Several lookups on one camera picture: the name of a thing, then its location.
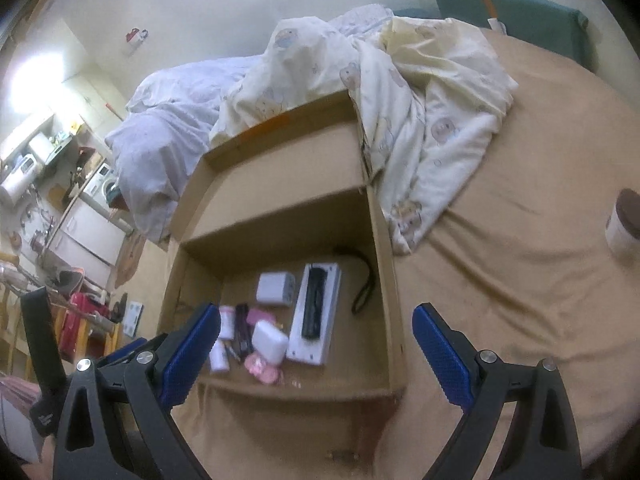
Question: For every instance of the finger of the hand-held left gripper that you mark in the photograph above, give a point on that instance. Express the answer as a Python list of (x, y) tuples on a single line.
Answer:
[(122, 351)]

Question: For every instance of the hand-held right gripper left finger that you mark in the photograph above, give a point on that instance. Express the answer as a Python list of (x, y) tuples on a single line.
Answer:
[(187, 355)]

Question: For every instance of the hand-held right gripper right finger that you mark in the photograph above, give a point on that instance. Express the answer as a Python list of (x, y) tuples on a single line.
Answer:
[(445, 355)]

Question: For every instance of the small white tube red label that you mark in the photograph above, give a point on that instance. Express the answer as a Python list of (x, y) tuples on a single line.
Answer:
[(227, 325)]

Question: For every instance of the pink transparent pouch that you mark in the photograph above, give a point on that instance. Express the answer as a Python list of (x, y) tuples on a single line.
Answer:
[(262, 371)]

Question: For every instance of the pink perfume bottle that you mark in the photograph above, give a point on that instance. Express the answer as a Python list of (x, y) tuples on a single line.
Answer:
[(261, 316)]

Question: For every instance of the white earbuds case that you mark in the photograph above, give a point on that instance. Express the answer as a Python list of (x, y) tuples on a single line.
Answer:
[(270, 342)]

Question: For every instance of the white charger plug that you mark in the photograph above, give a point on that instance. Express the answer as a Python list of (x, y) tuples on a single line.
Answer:
[(272, 288)]

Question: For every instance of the cardboard box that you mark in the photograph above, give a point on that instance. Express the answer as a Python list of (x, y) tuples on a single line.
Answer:
[(280, 230)]

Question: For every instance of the white pill bottle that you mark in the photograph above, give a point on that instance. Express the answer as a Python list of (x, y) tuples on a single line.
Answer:
[(218, 358)]

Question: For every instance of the white bathroom scale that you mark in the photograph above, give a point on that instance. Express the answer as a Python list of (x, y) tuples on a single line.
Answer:
[(132, 317)]

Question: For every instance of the red bag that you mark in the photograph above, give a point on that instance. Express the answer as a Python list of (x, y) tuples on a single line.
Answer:
[(77, 322)]

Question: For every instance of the wooden shelf rack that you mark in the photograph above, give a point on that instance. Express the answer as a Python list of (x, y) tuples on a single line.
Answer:
[(7, 310)]

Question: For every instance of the brown round mat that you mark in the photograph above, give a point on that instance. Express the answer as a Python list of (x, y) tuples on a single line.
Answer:
[(129, 260)]

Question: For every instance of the white flat rectangular box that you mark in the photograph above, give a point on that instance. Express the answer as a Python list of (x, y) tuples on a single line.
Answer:
[(327, 332)]

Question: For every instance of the white cabinet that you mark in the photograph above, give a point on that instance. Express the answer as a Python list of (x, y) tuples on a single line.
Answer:
[(85, 235)]

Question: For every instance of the white washing machine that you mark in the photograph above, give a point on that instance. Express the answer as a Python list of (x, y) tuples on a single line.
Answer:
[(100, 185)]

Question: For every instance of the white kitchen appliance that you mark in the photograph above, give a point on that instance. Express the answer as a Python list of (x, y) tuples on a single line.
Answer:
[(17, 180)]

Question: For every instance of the cream jar with brown lid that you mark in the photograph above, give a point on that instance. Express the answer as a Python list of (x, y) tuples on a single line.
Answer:
[(622, 232)]

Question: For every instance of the cream printed duvet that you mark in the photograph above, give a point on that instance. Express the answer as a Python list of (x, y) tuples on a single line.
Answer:
[(440, 125)]

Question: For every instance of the lavender blanket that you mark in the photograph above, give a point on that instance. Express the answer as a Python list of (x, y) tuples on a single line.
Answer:
[(170, 125)]

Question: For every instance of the green headboard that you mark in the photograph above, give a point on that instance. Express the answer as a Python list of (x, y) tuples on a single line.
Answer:
[(530, 15)]

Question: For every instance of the red and white wall hanger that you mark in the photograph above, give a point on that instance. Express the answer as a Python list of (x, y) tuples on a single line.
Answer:
[(134, 37)]

